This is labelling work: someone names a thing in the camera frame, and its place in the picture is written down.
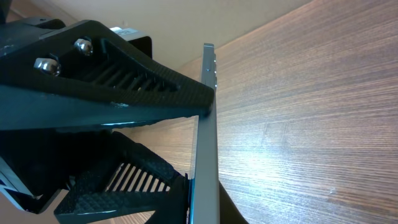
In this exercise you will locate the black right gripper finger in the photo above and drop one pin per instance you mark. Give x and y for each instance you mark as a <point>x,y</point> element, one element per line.
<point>229,213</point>

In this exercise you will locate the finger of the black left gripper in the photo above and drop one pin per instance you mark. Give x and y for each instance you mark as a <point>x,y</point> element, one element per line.
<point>85,75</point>
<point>126,178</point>

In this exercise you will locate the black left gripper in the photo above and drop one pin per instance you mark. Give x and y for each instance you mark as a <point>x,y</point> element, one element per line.
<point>37,162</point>

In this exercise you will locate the turquoise screen smartphone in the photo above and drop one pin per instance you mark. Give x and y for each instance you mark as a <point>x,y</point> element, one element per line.
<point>204,196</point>

